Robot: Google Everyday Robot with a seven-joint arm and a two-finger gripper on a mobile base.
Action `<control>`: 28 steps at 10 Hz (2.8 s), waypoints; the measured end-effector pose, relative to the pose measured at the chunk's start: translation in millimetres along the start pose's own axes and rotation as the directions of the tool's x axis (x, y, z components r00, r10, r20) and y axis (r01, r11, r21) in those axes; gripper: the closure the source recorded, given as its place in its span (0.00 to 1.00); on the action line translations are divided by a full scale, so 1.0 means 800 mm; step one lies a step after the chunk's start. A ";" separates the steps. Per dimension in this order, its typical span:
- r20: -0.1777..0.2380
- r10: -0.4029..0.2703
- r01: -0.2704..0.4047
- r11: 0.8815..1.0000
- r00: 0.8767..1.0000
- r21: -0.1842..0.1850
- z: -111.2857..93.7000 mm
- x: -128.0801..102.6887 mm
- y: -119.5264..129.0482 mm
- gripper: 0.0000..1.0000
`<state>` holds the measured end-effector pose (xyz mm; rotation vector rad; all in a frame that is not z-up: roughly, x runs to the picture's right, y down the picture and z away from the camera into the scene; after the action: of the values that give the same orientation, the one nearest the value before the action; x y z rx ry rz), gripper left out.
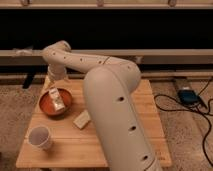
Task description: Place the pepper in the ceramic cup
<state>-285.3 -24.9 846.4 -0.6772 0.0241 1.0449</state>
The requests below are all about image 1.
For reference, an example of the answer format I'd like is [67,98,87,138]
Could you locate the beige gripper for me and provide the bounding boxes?
[44,75,68,90]

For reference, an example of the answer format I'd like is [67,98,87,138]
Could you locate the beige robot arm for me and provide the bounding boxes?
[42,41,163,171]

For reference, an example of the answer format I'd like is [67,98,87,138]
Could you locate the white bottle in bowl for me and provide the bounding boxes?
[49,87,65,111]

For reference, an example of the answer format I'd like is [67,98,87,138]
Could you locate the orange bowl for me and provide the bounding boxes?
[39,88,73,116]

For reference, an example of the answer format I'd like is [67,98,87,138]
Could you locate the beige sponge block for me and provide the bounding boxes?
[73,110,90,129]

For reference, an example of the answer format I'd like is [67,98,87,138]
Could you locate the wooden table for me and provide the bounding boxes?
[16,79,172,168]

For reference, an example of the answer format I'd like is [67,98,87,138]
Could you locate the blue power adapter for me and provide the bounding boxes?
[178,89,198,105]

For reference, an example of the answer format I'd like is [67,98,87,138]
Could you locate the black cable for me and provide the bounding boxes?
[153,78,213,168]

